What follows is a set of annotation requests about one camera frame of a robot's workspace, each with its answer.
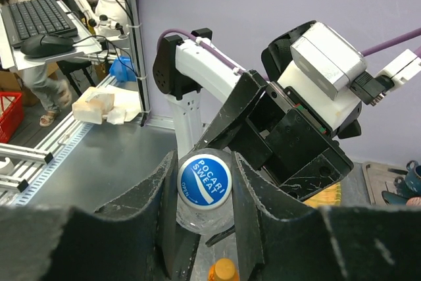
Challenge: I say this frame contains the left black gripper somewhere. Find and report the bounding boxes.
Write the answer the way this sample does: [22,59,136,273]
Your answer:
[193,70,354,201]

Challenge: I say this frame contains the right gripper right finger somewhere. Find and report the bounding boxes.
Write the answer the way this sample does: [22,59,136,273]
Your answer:
[232,153,420,280]

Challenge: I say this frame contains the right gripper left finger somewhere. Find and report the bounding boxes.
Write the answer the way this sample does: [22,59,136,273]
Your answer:
[1,151,178,280]

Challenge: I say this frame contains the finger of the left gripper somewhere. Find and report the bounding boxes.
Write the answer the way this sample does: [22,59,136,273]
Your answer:
[205,224,235,247]

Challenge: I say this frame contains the clear plastic bottle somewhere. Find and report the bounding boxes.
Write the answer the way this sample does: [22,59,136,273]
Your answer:
[177,149,234,236]

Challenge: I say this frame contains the blue white bottle cap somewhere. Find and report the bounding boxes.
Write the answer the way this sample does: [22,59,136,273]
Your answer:
[177,153,232,212]

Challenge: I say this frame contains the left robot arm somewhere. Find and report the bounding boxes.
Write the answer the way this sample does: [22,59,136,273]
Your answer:
[153,21,366,237]

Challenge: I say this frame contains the orange juice bottle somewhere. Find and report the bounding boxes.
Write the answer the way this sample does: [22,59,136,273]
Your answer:
[207,258,239,281]

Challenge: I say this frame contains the yellow bamboo mat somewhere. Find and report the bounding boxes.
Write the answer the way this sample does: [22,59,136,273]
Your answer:
[304,183,341,208]

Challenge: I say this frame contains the blue star-shaped dish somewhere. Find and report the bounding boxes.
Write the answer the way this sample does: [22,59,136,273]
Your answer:
[382,191,409,205]

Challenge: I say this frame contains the metal tray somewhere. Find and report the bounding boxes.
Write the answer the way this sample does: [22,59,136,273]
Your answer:
[362,162,420,205]

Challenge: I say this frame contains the red patterned bowl left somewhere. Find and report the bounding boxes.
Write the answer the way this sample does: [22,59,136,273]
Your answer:
[406,197,421,207]

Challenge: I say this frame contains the dark blue mug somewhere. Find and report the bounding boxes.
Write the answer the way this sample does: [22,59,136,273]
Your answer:
[394,160,420,196]

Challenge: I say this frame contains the crumpled paper bag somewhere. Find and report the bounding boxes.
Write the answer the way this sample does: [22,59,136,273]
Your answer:
[72,86,142,125]

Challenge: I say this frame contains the red plastic basket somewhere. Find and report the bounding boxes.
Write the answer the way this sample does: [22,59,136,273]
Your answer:
[1,91,24,143]

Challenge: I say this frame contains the black computer mouse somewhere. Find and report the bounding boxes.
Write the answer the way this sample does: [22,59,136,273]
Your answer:
[20,34,74,59]

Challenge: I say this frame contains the black keyboard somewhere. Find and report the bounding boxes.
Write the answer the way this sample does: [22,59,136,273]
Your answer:
[1,0,78,48]

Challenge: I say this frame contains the person in background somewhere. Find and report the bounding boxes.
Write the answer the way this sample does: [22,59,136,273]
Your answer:
[0,0,73,128]

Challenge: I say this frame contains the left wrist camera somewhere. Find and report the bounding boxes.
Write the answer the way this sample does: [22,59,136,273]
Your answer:
[278,21,421,137]

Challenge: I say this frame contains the slotted cable duct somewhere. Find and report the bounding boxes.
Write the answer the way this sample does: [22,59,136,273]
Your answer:
[9,124,93,207]

